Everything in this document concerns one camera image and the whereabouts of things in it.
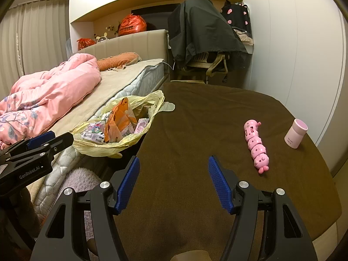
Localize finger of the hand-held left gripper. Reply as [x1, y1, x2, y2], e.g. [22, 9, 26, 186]
[4, 131, 56, 157]
[9, 132, 74, 166]

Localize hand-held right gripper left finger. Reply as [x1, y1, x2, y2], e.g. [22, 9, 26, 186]
[30, 156, 140, 261]

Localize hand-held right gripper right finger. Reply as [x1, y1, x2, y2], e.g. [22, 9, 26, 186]
[208, 156, 318, 261]

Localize silver holographic wrapper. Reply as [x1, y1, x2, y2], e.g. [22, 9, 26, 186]
[81, 122, 106, 143]

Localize yellow plastic trash bag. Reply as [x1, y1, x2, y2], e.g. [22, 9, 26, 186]
[71, 90, 165, 158]

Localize orange snack packet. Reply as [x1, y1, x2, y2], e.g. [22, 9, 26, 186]
[104, 97, 138, 143]

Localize pink caterpillar toy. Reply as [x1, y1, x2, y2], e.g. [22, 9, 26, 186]
[244, 120, 269, 175]

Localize pink floral duvet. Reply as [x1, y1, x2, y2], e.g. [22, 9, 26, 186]
[0, 54, 102, 146]

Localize brown tablecloth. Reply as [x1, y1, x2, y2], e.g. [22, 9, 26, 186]
[110, 82, 342, 261]

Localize bed with beige sheet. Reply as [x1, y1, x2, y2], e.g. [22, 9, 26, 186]
[26, 58, 167, 215]

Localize pink bottle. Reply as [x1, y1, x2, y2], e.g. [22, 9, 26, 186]
[284, 119, 308, 149]

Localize orange ruffled pillow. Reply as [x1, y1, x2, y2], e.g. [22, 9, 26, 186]
[96, 52, 142, 72]

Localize small orange plastic bag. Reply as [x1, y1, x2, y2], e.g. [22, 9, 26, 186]
[77, 38, 96, 51]

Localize beige vertical curtain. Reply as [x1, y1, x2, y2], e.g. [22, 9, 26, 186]
[0, 0, 70, 95]

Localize beige office chair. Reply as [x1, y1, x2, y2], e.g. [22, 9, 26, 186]
[177, 52, 231, 83]

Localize dried flowers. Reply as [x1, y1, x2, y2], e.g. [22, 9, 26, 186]
[105, 23, 120, 36]

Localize beige padded headboard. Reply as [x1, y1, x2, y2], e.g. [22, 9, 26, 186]
[77, 29, 167, 62]

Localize large orange plastic bag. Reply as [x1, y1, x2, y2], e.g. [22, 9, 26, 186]
[118, 13, 147, 36]

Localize beige clothes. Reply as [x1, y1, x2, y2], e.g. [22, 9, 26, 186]
[235, 28, 254, 45]

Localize chair with dark jacket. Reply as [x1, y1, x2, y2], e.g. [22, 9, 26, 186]
[168, 0, 248, 68]

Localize black garment with pink dots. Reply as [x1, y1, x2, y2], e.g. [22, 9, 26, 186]
[220, 1, 252, 33]

